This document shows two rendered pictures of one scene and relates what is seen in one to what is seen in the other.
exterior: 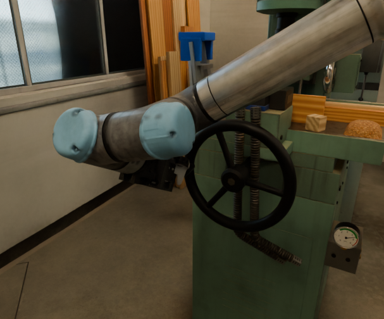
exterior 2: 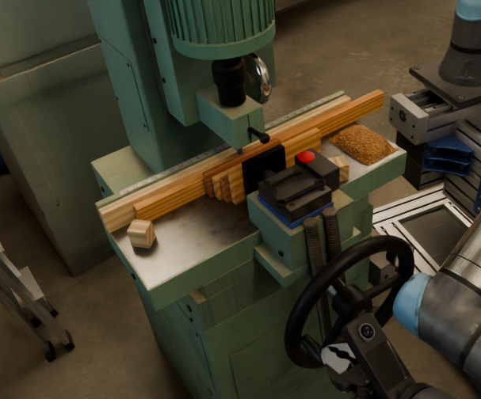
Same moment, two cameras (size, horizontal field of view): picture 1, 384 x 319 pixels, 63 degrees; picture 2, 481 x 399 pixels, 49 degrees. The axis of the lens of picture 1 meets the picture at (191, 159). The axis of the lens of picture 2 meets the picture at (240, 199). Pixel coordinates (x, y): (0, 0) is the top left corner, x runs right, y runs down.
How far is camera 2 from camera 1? 0.84 m
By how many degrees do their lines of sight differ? 52
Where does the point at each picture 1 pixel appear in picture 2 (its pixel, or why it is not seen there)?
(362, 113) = (334, 119)
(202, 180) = (223, 328)
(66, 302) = not seen: outside the picture
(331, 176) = (367, 211)
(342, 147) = (374, 179)
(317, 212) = not seen: hidden behind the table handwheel
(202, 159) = (216, 307)
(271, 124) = (347, 216)
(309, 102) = (304, 146)
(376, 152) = (401, 165)
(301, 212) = not seen: hidden behind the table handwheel
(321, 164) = (356, 207)
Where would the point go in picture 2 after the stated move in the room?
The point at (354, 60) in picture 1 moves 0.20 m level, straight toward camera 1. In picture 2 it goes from (269, 47) to (332, 78)
